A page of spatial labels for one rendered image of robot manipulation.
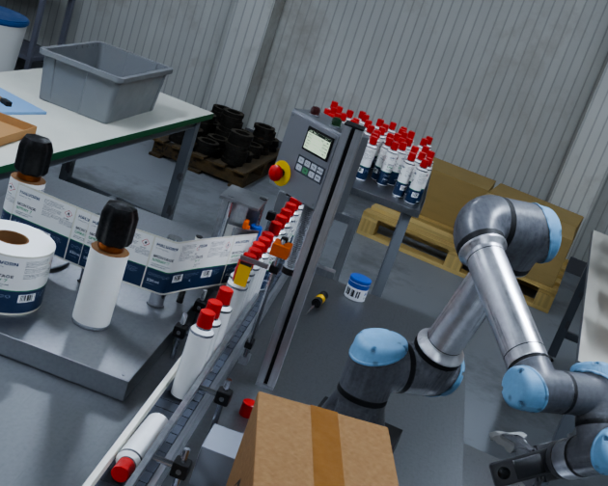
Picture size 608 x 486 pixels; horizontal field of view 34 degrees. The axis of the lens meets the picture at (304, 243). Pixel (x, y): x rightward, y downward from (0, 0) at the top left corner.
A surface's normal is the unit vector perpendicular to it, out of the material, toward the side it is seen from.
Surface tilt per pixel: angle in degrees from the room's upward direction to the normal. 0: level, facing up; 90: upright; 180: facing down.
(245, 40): 90
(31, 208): 90
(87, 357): 0
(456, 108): 90
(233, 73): 90
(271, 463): 0
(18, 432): 0
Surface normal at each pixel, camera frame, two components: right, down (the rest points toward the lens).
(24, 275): 0.56, 0.43
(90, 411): 0.31, -0.90
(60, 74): -0.27, 0.32
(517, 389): -0.88, -0.15
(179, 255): 0.77, 0.43
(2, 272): 0.13, 0.36
